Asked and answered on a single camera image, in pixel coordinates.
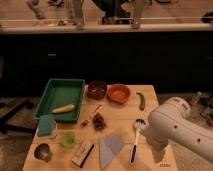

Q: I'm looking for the small green cup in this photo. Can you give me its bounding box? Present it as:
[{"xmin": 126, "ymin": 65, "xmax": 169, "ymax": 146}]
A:
[{"xmin": 60, "ymin": 132, "xmax": 75, "ymax": 148}]

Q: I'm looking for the metal cup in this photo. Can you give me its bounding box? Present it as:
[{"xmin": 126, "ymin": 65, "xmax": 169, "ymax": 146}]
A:
[{"xmin": 34, "ymin": 143, "xmax": 52, "ymax": 162}]

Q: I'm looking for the teal sponge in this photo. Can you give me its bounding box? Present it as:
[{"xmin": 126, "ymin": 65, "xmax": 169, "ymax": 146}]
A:
[{"xmin": 37, "ymin": 115, "xmax": 57, "ymax": 137}]

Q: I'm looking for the blue folded cloth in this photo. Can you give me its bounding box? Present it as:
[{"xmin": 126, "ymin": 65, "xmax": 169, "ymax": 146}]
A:
[{"xmin": 99, "ymin": 133, "xmax": 124, "ymax": 169}]

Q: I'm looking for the green chili pepper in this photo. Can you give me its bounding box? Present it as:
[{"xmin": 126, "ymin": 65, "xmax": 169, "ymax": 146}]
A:
[{"xmin": 136, "ymin": 92, "xmax": 145, "ymax": 111}]

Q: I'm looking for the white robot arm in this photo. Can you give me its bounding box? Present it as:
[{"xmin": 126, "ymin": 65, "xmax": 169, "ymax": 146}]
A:
[{"xmin": 144, "ymin": 97, "xmax": 213, "ymax": 163}]

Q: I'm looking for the small brush with wooden handle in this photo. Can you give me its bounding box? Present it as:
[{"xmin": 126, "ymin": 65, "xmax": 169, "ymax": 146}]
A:
[{"xmin": 81, "ymin": 105, "xmax": 102, "ymax": 127}]

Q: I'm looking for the brown pine cone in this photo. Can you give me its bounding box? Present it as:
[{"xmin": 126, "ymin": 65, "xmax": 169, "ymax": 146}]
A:
[{"xmin": 92, "ymin": 114, "xmax": 106, "ymax": 131}]

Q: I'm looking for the green plastic tray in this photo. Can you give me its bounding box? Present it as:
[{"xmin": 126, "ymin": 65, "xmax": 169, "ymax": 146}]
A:
[{"xmin": 34, "ymin": 79, "xmax": 85, "ymax": 123}]

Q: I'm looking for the black office chair base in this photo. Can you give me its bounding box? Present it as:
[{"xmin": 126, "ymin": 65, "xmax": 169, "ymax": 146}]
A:
[{"xmin": 0, "ymin": 98, "xmax": 38, "ymax": 135}]

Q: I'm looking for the dark red bowl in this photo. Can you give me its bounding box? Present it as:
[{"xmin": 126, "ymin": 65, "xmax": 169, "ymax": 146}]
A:
[{"xmin": 86, "ymin": 80, "xmax": 107, "ymax": 100}]

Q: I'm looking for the orange bowl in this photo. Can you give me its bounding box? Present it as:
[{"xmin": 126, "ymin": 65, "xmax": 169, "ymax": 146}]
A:
[{"xmin": 107, "ymin": 84, "xmax": 131, "ymax": 104}]

